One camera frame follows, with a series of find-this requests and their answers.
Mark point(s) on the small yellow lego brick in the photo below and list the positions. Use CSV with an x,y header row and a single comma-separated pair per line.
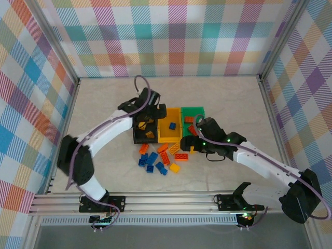
x,y
142,125
175,168
150,134
192,150

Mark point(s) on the long yellow lego brick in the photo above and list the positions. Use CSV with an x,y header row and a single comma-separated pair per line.
x,y
174,148

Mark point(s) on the long red-orange lego brick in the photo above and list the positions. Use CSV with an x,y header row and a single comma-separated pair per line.
x,y
181,157

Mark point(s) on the long orange lego brick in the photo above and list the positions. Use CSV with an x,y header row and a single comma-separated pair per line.
x,y
192,129
165,158

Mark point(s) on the small blue lego brick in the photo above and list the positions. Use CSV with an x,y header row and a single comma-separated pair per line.
x,y
172,126
143,159
150,168

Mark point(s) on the long blue lego brick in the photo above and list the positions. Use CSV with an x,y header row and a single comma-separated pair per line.
x,y
152,158
161,167

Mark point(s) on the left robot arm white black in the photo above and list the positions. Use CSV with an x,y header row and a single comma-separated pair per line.
x,y
103,129

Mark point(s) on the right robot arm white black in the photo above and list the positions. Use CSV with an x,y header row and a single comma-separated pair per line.
x,y
259,163

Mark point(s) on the yellow plastic bin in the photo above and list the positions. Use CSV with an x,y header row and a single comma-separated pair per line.
x,y
166,132

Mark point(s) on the black plastic bin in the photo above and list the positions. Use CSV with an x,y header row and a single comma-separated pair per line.
x,y
145,141

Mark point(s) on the green plastic bin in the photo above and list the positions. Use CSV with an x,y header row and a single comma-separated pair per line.
x,y
193,111

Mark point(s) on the wide aluminium extrusion beam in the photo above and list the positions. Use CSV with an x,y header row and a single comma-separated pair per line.
x,y
168,202

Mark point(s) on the checked colourful backdrop panel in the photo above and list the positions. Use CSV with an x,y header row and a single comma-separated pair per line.
x,y
311,103
168,39
20,103

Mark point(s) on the green-lit circuit board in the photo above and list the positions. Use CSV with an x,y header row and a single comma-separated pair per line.
x,y
102,220

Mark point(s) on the thin aluminium frame rail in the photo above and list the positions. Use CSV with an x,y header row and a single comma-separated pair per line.
x,y
168,76

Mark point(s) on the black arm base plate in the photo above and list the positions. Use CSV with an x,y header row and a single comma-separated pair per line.
x,y
224,203
119,203

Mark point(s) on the aluminium frame post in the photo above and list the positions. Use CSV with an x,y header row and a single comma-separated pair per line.
x,y
283,39
55,42

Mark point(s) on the aluminium frame leg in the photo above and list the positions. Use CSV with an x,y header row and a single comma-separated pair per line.
x,y
29,233
312,238

